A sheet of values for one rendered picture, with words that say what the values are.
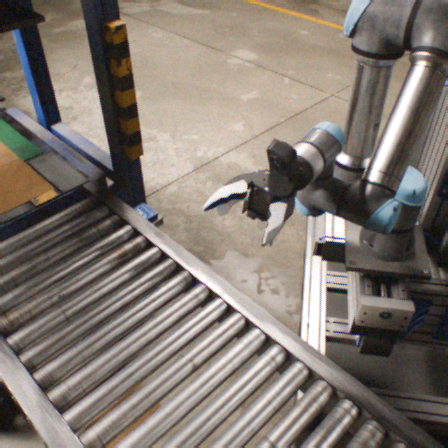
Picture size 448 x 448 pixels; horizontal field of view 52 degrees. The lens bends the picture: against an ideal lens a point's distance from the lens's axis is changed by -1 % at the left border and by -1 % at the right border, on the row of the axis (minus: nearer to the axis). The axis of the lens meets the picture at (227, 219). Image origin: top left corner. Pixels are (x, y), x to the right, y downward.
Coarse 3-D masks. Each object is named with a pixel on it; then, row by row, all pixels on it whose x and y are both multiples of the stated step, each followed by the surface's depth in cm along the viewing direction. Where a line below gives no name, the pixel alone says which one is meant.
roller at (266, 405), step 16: (288, 368) 103; (304, 368) 102; (272, 384) 100; (288, 384) 99; (304, 384) 102; (256, 400) 97; (272, 400) 96; (288, 400) 98; (240, 416) 94; (256, 416) 93; (272, 416) 95; (224, 432) 91; (240, 432) 91; (256, 432) 93
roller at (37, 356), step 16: (160, 272) 123; (176, 272) 127; (128, 288) 119; (144, 288) 120; (112, 304) 115; (128, 304) 118; (80, 320) 111; (96, 320) 112; (48, 336) 108; (64, 336) 108; (80, 336) 110; (32, 352) 104; (48, 352) 106; (32, 368) 104
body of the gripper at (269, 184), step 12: (300, 168) 83; (252, 180) 78; (264, 180) 79; (276, 180) 79; (288, 180) 80; (300, 180) 85; (252, 192) 79; (264, 192) 77; (276, 192) 77; (288, 192) 77; (252, 204) 81; (264, 204) 80; (252, 216) 82; (264, 216) 81
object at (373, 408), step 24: (96, 192) 149; (120, 216) 140; (168, 240) 132; (192, 264) 125; (216, 288) 119; (240, 312) 113; (264, 312) 113; (240, 336) 119; (288, 336) 108; (288, 360) 107; (312, 360) 103; (312, 384) 104; (336, 384) 99; (360, 384) 98; (360, 408) 95; (384, 408) 94; (408, 432) 91
